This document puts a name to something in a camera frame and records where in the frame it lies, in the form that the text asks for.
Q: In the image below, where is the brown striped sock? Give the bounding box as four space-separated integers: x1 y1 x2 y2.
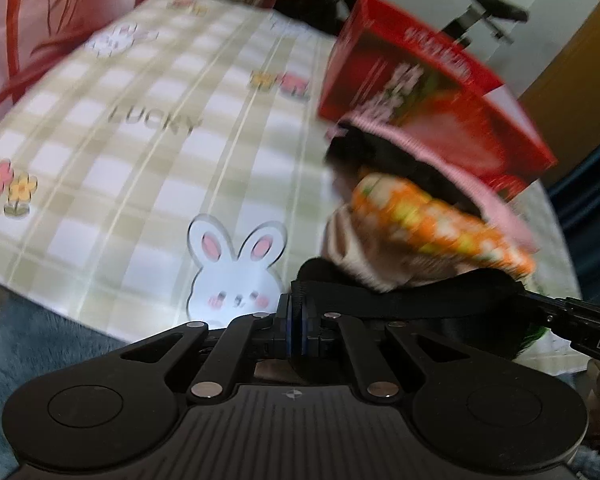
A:
320 205 462 294

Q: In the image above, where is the orange patterned sock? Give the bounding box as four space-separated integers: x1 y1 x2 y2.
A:
350 175 537 279

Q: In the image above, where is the red cardboard box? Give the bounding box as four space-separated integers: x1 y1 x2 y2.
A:
317 0 559 202

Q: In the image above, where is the blue curtain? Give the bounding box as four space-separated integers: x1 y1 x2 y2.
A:
545 130 600 311

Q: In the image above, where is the black exercise bike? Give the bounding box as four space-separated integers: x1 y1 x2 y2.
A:
275 0 529 46

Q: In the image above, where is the blue fluffy cloth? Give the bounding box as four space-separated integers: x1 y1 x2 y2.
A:
0 280 131 480

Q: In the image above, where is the green fuzzy cloth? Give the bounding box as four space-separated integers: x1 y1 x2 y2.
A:
509 326 550 362

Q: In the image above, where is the red floral cloth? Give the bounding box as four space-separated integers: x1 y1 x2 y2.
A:
0 0 292 142

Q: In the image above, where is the checked bunny print tablecloth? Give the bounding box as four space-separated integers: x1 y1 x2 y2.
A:
0 0 584 377

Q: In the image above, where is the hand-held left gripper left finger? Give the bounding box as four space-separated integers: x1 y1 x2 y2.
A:
120 292 297 402

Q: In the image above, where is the wooden door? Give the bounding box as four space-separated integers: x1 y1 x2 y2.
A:
517 0 600 132

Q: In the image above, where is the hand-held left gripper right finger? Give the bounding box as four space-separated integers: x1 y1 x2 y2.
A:
298 305 481 402

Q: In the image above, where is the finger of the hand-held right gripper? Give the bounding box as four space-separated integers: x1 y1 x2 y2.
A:
522 287 600 367

